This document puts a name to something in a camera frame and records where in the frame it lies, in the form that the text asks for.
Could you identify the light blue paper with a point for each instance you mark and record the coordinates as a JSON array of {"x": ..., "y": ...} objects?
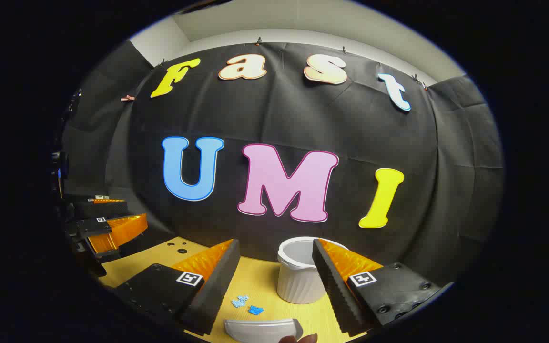
[{"x": 239, "y": 301}]

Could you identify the white ribbed garbage bin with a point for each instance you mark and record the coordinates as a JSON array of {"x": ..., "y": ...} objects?
[{"x": 298, "y": 281}]

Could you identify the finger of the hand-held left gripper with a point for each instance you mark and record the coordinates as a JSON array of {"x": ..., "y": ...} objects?
[
  {"x": 122, "y": 228},
  {"x": 98, "y": 208}
]

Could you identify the black backdrop cloth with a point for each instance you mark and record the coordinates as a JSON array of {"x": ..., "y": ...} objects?
[{"x": 350, "y": 124}]

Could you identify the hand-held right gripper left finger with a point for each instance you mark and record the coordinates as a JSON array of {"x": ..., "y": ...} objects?
[{"x": 217, "y": 290}]

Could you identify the dark blue paper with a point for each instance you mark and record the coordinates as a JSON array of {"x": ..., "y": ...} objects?
[{"x": 255, "y": 310}]

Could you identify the wooden desktop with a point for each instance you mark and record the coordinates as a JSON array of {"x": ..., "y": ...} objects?
[{"x": 260, "y": 281}]

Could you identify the grey dustpan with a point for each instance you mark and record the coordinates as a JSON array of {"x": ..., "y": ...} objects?
[{"x": 260, "y": 329}]

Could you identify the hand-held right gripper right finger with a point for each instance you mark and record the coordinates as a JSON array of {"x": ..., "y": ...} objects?
[{"x": 336, "y": 295}]

